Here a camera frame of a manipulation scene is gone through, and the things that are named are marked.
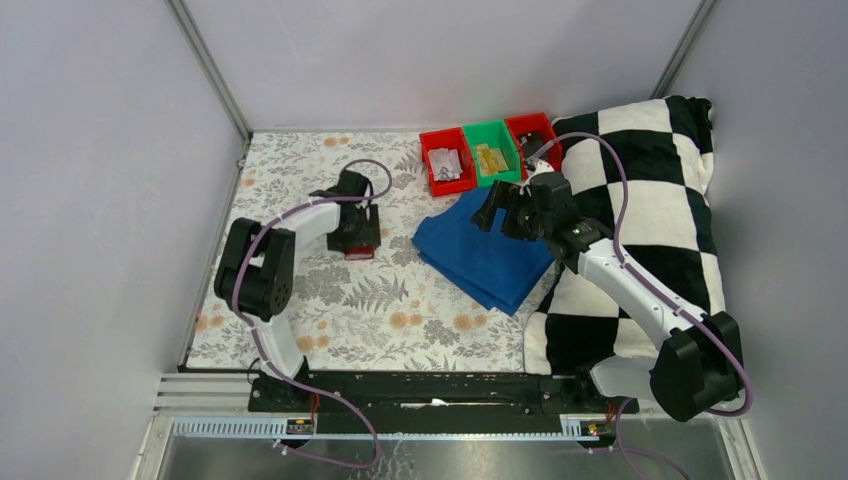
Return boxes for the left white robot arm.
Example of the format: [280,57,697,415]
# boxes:
[213,169,381,411]

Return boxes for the red leather card holder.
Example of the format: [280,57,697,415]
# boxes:
[344,246,375,261]

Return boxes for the green plastic bin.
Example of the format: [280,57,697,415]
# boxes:
[462,120,522,188]

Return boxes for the black white checkered pillow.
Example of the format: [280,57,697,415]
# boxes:
[523,95,725,375]

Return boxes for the gold cards in bin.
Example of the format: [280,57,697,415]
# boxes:
[475,144,509,176]

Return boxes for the blue folded cloth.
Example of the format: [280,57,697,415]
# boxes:
[412,188,553,315]

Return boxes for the right red plastic bin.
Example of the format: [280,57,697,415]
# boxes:
[505,112,556,179]

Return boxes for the black cards in bin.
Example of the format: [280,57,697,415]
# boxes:
[517,131,546,160]

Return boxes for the red plastic bin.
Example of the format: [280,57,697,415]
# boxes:
[419,127,477,197]
[505,112,556,179]

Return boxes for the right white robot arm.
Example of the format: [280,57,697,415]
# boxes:
[471,172,753,422]

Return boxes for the floral patterned table mat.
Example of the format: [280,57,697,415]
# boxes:
[185,130,564,374]

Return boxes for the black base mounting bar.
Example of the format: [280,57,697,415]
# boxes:
[248,370,622,436]

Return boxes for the silver cards in bin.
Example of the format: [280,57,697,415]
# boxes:
[428,148,463,182]

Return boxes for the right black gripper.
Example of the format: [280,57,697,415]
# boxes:
[469,180,551,243]

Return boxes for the left red plastic bin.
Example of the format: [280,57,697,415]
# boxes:
[419,127,477,197]

